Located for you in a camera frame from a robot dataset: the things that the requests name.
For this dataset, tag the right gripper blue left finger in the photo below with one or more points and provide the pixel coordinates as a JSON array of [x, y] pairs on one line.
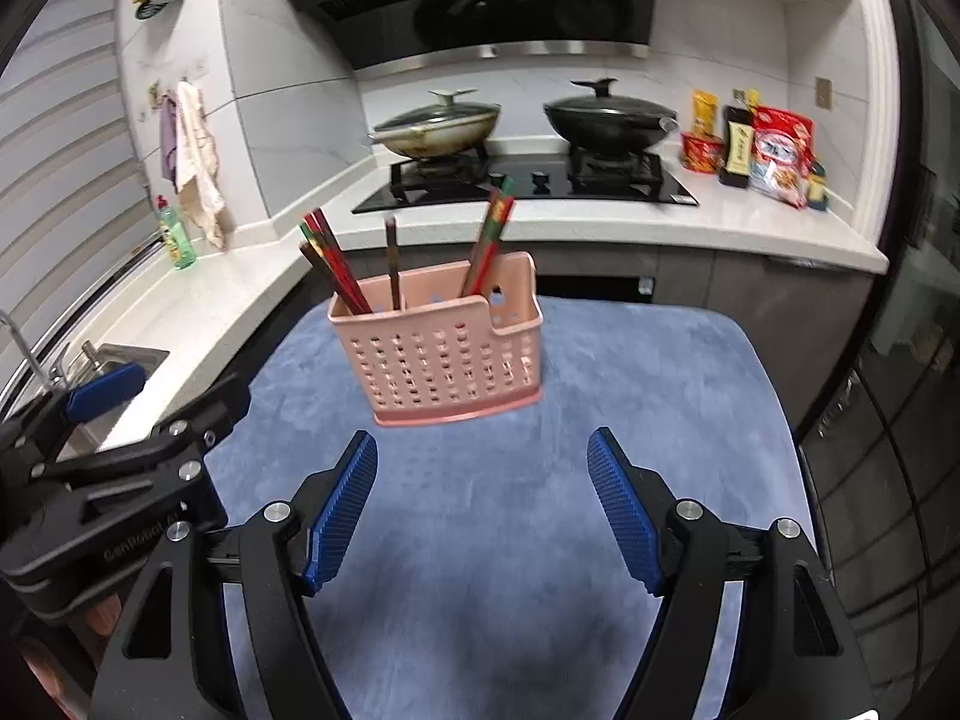
[[346, 492]]

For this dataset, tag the red instant noodle cup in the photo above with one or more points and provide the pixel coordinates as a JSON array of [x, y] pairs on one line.
[[701, 153]]

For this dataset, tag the black gas stove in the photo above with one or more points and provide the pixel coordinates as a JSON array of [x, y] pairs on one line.
[[572, 175]]

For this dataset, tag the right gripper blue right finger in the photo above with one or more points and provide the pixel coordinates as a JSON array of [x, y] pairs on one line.
[[632, 525]]

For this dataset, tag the bright red chopstick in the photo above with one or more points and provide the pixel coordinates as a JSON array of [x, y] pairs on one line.
[[507, 204]]

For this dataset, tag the yellow snack packet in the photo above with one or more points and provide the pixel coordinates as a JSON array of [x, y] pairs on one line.
[[704, 111]]

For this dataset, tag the dark soy sauce bottle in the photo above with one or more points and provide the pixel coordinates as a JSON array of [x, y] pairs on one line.
[[738, 121]]

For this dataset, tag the small green yellow jar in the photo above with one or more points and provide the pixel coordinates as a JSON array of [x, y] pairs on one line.
[[816, 192]]

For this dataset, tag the white hanging towel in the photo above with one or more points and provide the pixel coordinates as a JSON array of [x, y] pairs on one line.
[[197, 166]]

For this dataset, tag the beige wok with glass lid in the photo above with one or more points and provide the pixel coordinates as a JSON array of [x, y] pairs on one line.
[[443, 128]]

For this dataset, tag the green chopstick gold band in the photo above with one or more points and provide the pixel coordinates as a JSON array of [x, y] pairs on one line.
[[507, 187]]

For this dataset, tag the dark red chopstick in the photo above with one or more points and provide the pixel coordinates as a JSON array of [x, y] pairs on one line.
[[489, 220], [338, 261], [491, 232]]

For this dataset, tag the purple hanging cloth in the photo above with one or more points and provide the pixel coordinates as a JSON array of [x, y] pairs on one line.
[[169, 139]]

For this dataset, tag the black wok with lid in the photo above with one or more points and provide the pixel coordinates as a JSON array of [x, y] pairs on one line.
[[603, 122]]

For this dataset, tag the person's left hand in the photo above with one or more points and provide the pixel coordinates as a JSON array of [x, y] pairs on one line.
[[65, 657]]

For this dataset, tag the green dish soap bottle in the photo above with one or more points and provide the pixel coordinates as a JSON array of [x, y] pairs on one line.
[[174, 235]]

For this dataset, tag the pink perforated utensil basket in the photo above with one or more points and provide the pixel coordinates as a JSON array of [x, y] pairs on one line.
[[440, 357]]

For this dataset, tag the red cereal bag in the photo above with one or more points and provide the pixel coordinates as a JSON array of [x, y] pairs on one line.
[[781, 155]]

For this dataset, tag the glass door with decals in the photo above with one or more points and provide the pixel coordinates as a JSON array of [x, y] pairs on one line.
[[882, 456]]

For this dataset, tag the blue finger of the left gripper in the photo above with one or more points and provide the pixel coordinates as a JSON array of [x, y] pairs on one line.
[[87, 402]]

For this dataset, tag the blue plush table mat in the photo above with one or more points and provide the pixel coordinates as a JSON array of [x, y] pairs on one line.
[[483, 580]]

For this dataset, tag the brown chopstick gold band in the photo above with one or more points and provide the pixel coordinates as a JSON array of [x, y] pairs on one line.
[[393, 256]]

